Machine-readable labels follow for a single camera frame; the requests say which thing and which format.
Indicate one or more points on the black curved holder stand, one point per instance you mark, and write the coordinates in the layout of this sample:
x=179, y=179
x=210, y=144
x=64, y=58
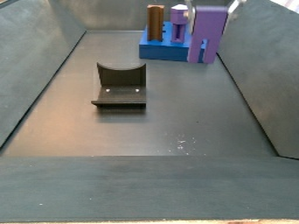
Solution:
x=122, y=87

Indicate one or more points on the brown arch block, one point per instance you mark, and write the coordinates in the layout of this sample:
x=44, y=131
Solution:
x=155, y=22

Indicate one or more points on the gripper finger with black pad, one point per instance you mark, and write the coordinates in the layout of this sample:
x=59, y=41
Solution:
x=190, y=14

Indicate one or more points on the purple double-square block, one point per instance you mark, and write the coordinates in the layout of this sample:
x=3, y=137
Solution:
x=208, y=25

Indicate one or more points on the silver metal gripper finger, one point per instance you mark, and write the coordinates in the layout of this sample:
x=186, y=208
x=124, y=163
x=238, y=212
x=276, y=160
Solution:
x=232, y=8

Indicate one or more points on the purple hexagon-top block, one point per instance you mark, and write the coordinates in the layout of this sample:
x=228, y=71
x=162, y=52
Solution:
x=179, y=21

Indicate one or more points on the blue shape-sorter base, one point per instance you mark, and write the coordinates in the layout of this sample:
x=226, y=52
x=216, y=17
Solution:
x=166, y=50

